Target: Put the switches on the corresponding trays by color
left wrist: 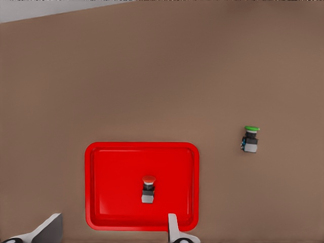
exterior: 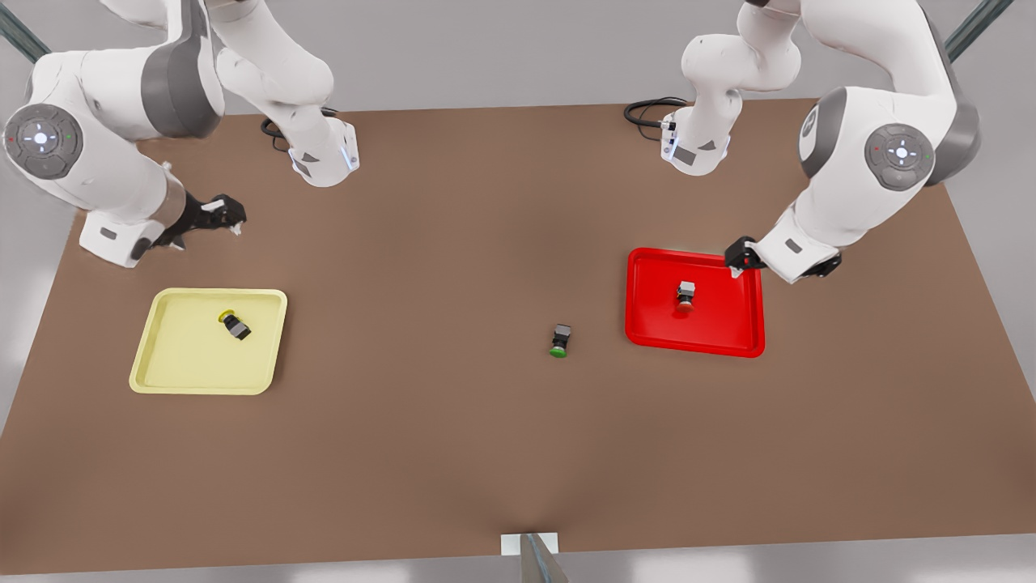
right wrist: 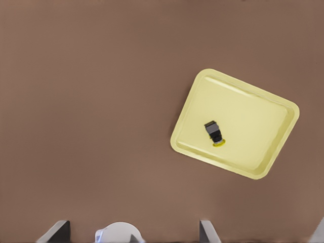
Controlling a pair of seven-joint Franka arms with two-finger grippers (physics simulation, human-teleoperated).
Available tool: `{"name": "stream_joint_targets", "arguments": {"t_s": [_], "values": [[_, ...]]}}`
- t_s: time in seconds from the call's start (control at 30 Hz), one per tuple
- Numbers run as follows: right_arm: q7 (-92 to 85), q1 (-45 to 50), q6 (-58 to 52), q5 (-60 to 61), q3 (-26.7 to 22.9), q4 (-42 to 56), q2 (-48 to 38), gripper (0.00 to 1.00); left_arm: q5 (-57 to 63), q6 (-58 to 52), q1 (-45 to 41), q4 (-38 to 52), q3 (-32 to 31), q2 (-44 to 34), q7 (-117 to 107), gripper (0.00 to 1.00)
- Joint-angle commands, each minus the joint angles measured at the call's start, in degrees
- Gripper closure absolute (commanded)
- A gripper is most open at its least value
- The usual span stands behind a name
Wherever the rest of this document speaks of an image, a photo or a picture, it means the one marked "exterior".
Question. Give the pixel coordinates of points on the yellow tray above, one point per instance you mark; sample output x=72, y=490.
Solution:
x=210, y=341

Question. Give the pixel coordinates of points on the yellow-capped switch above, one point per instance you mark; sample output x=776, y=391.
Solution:
x=235, y=324

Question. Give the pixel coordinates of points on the green-capped switch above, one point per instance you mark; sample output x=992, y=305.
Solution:
x=560, y=340

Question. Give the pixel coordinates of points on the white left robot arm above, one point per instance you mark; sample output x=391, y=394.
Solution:
x=874, y=146

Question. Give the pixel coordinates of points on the red-capped switch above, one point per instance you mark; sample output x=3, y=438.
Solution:
x=686, y=297

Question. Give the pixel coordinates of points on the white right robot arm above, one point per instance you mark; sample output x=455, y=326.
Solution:
x=105, y=121

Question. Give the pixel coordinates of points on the silver frame post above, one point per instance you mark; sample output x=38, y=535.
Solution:
x=534, y=555
x=20, y=36
x=975, y=26

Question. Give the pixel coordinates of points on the red tray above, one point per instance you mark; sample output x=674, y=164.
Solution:
x=695, y=302

